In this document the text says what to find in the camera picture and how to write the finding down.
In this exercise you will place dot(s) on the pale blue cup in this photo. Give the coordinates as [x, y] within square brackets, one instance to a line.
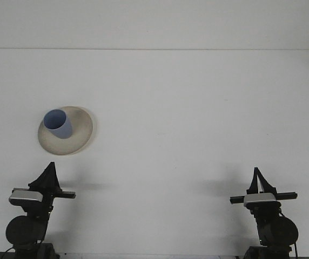
[62, 130]

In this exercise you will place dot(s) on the pale round plate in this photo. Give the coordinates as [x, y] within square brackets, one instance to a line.
[81, 129]

